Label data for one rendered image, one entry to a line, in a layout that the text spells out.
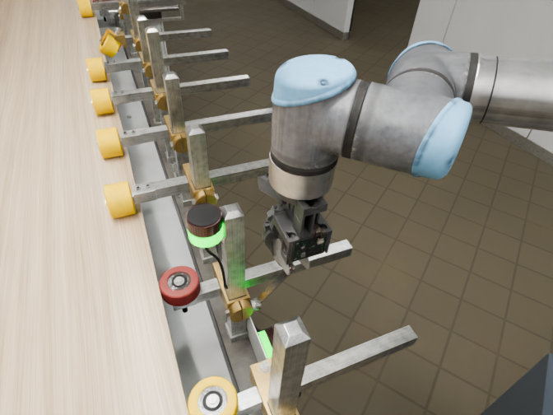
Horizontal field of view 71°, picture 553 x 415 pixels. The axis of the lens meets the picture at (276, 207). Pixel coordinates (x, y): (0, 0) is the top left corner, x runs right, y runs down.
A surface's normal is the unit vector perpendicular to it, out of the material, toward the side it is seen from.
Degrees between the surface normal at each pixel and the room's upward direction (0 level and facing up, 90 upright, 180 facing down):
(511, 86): 58
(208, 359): 0
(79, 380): 0
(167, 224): 0
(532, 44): 90
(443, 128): 45
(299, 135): 92
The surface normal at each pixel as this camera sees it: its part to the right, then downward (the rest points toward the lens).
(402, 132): -0.29, 0.24
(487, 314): 0.04, -0.73
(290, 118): -0.58, 0.55
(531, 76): -0.27, -0.16
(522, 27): -0.88, 0.29
